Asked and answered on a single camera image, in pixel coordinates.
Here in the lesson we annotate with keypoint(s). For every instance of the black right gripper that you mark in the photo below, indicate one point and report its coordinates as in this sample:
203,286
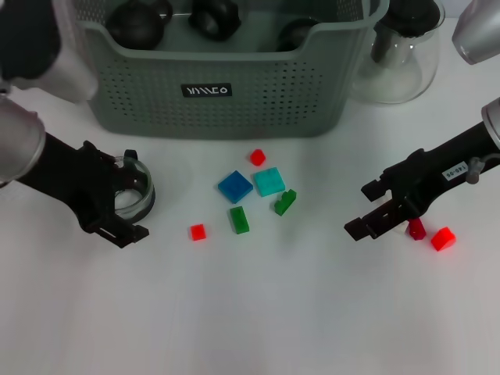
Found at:
441,176

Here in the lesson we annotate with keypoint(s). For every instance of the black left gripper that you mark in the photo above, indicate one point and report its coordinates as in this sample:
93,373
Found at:
78,183

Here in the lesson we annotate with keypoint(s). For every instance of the orange-red sloped toy block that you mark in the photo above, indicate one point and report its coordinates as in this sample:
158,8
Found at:
443,239

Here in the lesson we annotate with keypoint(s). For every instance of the small red flat square block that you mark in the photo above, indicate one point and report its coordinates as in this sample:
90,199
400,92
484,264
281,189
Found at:
197,232

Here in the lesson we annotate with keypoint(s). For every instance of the grey perforated plastic storage basket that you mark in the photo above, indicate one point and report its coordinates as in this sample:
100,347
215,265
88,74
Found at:
254,109

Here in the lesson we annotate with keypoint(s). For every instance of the dark red toy brick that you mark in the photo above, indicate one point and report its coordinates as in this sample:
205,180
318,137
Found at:
418,232

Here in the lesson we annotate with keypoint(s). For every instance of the green stepped toy brick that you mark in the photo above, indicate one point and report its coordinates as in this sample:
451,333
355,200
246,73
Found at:
284,203

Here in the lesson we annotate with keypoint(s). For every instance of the cyan square toy tile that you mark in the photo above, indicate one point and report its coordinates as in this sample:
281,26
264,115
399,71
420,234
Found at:
268,181

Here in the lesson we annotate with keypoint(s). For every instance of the blue square toy tile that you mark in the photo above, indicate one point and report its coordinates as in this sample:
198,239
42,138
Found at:
235,186

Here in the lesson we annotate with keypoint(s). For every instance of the green rectangular toy brick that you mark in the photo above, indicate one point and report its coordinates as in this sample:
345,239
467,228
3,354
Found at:
239,220

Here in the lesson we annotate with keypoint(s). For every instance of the small red studded cube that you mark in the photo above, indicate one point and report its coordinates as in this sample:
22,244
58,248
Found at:
258,156

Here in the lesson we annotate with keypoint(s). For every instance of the clear glass carafe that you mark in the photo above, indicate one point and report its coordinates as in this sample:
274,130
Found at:
390,78

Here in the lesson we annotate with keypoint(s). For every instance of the dark brown clay teapot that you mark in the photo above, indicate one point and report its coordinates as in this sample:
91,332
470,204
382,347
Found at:
134,27

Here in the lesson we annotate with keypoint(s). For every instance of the black carafe lid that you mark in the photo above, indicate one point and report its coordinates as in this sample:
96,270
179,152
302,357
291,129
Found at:
414,15

